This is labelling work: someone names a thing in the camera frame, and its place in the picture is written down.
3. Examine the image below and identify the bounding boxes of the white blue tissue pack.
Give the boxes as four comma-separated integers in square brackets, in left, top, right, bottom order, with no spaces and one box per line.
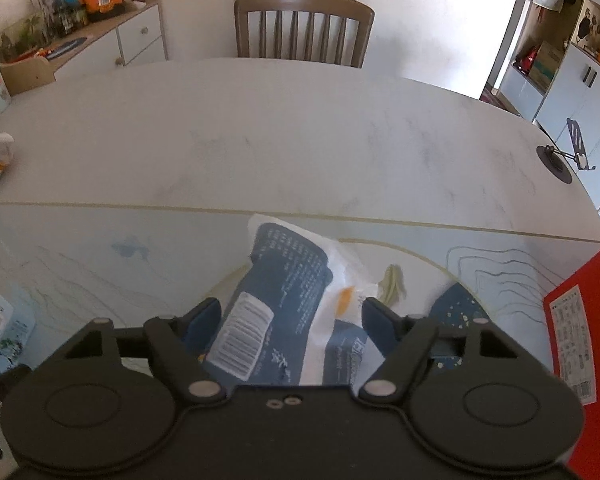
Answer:
[202,214,378,388]

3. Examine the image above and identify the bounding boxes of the black phone stand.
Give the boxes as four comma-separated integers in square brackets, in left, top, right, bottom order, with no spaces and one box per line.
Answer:
[536,118,596,184]

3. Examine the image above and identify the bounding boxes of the wooden tray box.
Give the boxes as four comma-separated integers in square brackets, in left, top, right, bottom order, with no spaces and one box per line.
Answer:
[0,56,56,96]

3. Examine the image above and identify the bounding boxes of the far wooden chair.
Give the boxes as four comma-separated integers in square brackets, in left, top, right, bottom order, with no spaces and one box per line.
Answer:
[234,0,375,68]

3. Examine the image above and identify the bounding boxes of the white wall cabinets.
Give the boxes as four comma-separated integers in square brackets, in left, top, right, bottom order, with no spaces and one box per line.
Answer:
[498,0,600,212]

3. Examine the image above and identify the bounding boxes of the white side cabinet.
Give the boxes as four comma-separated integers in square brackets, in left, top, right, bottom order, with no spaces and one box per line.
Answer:
[46,0,168,82]

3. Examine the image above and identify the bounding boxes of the red cardboard shoe box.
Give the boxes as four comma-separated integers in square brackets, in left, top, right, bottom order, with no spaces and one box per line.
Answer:
[543,251,600,479]

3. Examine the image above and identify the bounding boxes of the small light blue carton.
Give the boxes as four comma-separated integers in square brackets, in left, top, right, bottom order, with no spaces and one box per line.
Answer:
[0,295,35,375]

